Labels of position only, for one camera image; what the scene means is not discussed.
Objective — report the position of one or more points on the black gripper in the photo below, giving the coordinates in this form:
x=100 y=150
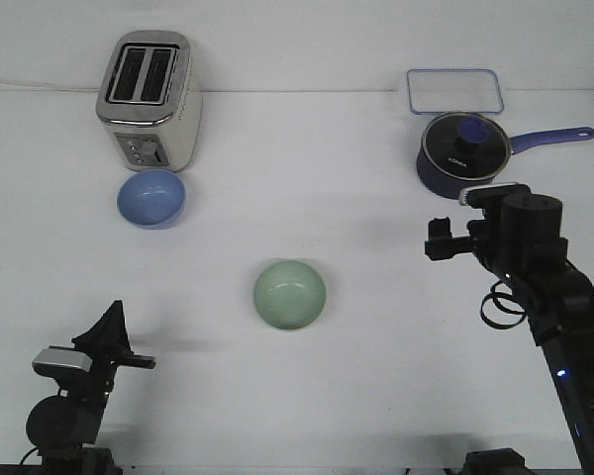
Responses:
x=517 y=236
x=107 y=344

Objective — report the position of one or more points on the blue bowl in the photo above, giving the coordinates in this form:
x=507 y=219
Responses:
x=153 y=199

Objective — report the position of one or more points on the green bowl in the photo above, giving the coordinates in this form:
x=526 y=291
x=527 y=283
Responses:
x=289 y=295

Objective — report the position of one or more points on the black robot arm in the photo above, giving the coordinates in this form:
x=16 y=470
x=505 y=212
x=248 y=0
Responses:
x=559 y=309
x=63 y=428

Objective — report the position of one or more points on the glass pot lid blue knob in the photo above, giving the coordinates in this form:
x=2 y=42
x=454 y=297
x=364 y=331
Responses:
x=466 y=145

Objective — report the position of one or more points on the silver cream two-slot toaster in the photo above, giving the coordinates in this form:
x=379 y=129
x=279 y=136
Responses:
x=150 y=102

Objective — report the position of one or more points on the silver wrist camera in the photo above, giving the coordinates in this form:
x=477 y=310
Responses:
x=56 y=361
x=485 y=196

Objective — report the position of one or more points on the blue saucepan with handle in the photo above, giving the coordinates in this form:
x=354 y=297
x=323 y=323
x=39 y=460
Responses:
x=450 y=187

